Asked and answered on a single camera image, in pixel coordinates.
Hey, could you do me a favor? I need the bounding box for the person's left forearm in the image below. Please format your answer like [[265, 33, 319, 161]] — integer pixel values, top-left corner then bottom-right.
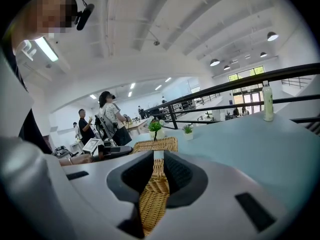
[[58, 154, 93, 167]]

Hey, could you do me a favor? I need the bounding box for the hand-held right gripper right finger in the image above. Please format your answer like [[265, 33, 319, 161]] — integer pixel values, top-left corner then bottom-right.
[[152, 150, 291, 240]]

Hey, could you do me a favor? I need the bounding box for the person's face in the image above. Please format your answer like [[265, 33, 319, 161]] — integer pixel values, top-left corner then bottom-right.
[[9, 0, 81, 53]]

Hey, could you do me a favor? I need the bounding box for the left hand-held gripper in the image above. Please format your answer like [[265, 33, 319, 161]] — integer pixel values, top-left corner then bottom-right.
[[81, 138, 134, 162]]

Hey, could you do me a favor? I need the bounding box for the black metal railing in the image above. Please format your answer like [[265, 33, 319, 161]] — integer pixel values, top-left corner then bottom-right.
[[144, 62, 320, 135]]

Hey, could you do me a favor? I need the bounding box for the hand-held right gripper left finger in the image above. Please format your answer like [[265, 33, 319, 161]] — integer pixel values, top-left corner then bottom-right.
[[61, 150, 155, 240]]

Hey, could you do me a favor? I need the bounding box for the black head-worn camera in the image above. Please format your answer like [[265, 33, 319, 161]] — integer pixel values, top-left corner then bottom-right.
[[74, 3, 95, 32]]

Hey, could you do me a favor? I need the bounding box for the woven wicker basket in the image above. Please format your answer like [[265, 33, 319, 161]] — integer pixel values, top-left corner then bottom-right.
[[129, 136, 179, 238]]

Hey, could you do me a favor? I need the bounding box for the ceiling strip light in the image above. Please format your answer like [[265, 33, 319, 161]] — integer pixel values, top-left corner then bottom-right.
[[34, 36, 60, 62]]

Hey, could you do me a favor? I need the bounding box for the large potted plant white pot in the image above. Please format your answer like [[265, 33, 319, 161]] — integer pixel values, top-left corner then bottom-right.
[[147, 118, 166, 141]]

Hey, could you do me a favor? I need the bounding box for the pale green bottle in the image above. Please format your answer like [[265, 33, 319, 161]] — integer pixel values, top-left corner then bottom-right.
[[261, 80, 275, 122]]

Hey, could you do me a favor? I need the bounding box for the small potted plant white pot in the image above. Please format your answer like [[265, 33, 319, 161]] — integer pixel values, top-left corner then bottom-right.
[[181, 123, 195, 142]]

